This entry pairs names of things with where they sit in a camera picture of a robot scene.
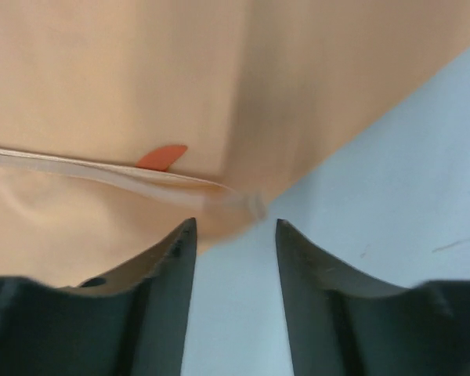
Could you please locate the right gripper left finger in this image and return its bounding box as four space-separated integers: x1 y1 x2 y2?
0 219 197 375

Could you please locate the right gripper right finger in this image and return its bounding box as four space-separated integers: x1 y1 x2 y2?
275 219 470 375

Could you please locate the orange plastic knife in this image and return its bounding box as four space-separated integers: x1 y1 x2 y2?
136 144 188 172

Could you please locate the orange cloth napkin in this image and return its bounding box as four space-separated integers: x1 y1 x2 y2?
0 1 470 286

